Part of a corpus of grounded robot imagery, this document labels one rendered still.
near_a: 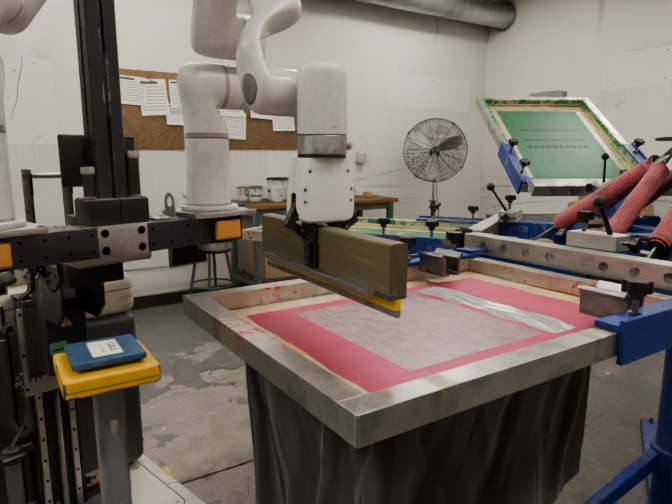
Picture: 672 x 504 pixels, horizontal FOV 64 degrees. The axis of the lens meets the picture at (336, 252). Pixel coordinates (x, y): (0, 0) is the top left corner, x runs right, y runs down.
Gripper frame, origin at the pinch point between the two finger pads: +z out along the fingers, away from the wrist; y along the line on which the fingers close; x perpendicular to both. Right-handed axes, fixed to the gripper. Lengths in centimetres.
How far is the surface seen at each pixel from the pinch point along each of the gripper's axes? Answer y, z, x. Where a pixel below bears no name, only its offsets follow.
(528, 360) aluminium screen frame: -13.7, 10.9, 29.4
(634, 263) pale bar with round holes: -68, 7, 14
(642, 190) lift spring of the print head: -104, -6, -5
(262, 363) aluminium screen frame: 13.9, 13.0, 7.0
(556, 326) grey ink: -37.8, 14.0, 17.0
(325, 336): -1.7, 14.7, -1.7
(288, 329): 1.7, 14.7, -8.3
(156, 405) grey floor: -18, 112, -192
